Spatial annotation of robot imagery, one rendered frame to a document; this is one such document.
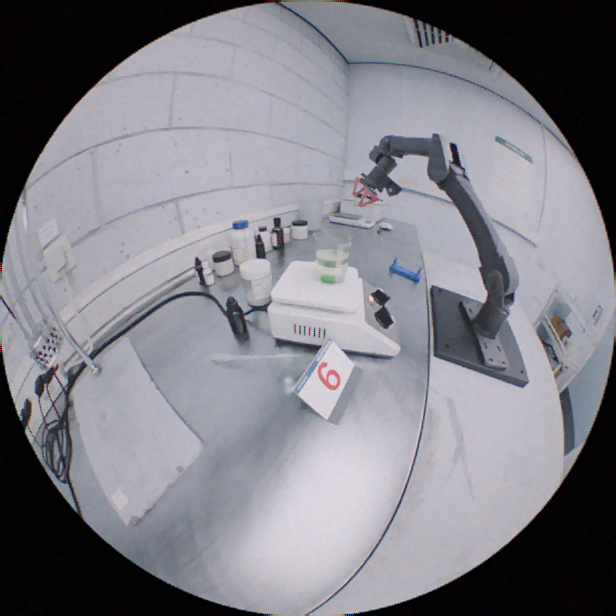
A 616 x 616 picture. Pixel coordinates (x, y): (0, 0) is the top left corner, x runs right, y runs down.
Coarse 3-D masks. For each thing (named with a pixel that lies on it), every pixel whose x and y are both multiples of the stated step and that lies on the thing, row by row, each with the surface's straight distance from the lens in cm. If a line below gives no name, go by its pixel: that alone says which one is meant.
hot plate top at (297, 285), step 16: (288, 272) 29; (304, 272) 29; (352, 272) 31; (288, 288) 25; (304, 288) 25; (320, 288) 25; (336, 288) 25; (352, 288) 26; (304, 304) 23; (320, 304) 22; (336, 304) 22; (352, 304) 23
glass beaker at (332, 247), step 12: (324, 240) 23; (336, 240) 23; (348, 240) 24; (324, 252) 24; (336, 252) 23; (348, 252) 25; (324, 264) 24; (336, 264) 24; (348, 264) 26; (324, 276) 25; (336, 276) 25
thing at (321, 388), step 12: (336, 348) 25; (324, 360) 23; (336, 360) 24; (324, 372) 23; (336, 372) 24; (312, 384) 21; (324, 384) 22; (336, 384) 24; (312, 396) 21; (324, 396) 22; (324, 408) 22
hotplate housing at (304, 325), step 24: (360, 288) 30; (288, 312) 24; (312, 312) 24; (336, 312) 24; (360, 312) 25; (288, 336) 27; (312, 336) 26; (336, 336) 25; (360, 336) 25; (384, 336) 26
